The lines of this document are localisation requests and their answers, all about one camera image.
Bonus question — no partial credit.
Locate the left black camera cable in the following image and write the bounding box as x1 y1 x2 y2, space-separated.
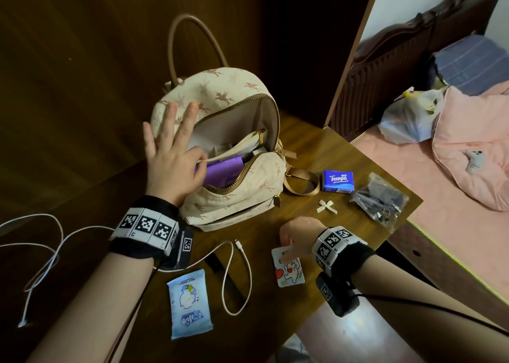
107 269 154 363

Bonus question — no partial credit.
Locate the black stick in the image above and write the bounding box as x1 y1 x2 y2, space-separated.
206 250 244 298

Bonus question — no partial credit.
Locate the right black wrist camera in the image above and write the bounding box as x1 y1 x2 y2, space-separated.
315 273 361 318

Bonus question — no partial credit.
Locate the right black camera cable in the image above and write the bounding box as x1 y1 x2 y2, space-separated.
356 294 509 334

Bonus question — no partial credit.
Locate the black marker wristband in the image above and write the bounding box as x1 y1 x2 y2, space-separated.
109 195 180 260
312 226 376 278

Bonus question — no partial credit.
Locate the cream patterned backpack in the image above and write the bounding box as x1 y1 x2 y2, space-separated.
150 14 321 232

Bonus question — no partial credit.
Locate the person's right forearm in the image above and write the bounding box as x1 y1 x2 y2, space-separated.
298 261 509 363

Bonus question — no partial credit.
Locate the blue packet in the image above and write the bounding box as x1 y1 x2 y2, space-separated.
321 169 356 195

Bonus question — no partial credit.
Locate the clear plastic bag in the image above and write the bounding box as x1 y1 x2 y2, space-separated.
349 172 409 232

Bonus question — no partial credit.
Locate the small purple pad pack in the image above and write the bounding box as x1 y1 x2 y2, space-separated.
194 155 245 189

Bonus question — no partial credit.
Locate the long white charging cable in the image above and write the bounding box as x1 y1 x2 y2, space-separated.
0 214 254 329

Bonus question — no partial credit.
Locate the person's left hand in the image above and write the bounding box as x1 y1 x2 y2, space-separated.
143 101 208 209

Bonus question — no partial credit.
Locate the blue white wet wipe pack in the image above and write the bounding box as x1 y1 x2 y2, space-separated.
166 269 213 340

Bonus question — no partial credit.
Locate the pink bed sheet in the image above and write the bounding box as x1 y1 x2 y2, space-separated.
352 126 509 304

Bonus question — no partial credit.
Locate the left black marker wristband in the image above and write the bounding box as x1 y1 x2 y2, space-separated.
109 195 180 260

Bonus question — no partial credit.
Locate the pink quilt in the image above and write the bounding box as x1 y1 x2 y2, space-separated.
431 86 509 212

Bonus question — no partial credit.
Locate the black camera cable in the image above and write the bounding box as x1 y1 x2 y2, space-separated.
356 294 509 334
107 269 154 363

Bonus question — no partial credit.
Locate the cat print tissue pack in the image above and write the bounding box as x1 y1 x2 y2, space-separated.
271 245 306 289

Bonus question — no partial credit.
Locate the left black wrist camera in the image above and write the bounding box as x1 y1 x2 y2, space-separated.
161 227 195 271

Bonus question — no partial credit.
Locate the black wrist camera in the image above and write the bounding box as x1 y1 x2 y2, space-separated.
161 227 195 271
315 273 361 318

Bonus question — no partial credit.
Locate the blue checkered pillow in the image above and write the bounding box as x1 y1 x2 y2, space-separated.
433 35 509 96

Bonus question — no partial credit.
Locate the dark carved bed headboard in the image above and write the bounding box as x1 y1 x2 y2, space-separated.
329 0 508 141

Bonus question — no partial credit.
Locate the dark wooden shelf cabinet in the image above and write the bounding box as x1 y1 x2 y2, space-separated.
262 0 385 129

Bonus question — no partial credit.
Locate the person's right hand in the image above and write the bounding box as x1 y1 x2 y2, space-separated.
278 217 327 265

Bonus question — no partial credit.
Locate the right black marker wristband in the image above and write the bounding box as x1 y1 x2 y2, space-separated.
312 226 376 278

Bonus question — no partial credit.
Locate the translucent plastic shopping bag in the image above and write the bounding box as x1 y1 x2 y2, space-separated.
378 87 449 145

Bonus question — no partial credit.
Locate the person's left forearm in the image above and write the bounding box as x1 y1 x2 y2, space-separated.
28 251 156 363

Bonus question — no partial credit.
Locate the dark wooden bed rail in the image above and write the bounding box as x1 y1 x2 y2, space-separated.
388 219 509 332

